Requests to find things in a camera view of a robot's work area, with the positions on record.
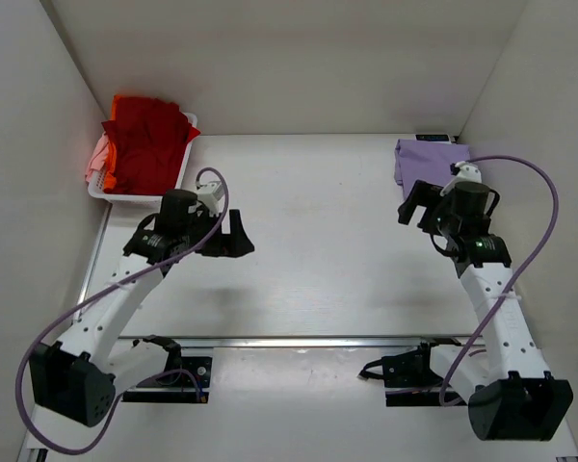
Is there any dark red t shirt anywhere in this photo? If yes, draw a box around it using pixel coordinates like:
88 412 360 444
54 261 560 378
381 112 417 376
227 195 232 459
100 96 201 195

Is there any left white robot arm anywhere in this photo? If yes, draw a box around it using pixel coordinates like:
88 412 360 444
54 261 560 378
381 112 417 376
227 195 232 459
29 181 254 427

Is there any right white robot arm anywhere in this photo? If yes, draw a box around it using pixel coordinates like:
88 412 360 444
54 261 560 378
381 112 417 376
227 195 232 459
359 180 573 441

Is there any folded lilac t shirt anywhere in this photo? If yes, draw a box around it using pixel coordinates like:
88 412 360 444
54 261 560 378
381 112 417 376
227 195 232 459
394 140 470 199

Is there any small black display device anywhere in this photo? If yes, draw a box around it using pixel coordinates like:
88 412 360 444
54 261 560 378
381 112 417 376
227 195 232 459
415 134 450 143

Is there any orange t shirt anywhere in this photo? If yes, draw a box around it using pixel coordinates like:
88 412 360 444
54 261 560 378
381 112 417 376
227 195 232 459
103 94 126 193

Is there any pink t shirt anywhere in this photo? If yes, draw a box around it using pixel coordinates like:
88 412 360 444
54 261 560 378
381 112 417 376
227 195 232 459
85 133 111 183

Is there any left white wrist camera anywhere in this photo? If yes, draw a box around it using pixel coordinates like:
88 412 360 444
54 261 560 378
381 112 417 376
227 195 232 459
196 180 224 217

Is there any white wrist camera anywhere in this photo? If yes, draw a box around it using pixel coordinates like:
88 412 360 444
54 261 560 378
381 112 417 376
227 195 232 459
196 180 224 217
440 161 482 197

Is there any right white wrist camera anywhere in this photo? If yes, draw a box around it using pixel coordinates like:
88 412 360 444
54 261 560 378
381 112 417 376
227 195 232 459
440 161 482 197

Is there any aluminium rail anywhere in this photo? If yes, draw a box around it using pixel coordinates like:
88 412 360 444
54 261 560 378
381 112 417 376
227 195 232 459
117 335 463 349

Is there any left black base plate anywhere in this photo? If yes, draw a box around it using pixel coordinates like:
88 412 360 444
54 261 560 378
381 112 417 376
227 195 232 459
121 348 213 404

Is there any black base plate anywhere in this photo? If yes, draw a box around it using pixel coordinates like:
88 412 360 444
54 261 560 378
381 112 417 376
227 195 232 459
381 350 442 408
121 348 213 404

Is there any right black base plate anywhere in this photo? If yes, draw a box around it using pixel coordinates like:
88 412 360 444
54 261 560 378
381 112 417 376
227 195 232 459
381 350 442 408

